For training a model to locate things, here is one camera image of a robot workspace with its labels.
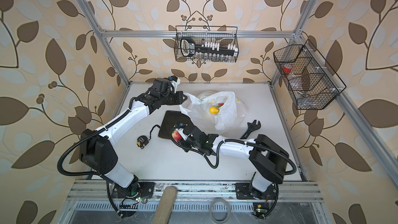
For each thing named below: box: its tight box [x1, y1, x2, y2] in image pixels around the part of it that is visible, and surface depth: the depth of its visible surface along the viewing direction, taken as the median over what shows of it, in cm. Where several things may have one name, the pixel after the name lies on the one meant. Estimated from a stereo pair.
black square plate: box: [158, 110, 194, 139], surface depth 98 cm
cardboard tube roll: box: [152, 186, 178, 224], surface depth 70 cm
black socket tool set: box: [180, 36, 239, 57], surface depth 84 cm
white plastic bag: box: [179, 91, 248, 132], surface depth 87 cm
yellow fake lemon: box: [209, 106, 220, 115], surface depth 102 cm
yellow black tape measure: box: [136, 124, 162, 150], surface depth 90 cm
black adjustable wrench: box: [239, 119, 262, 140], surface depth 98 cm
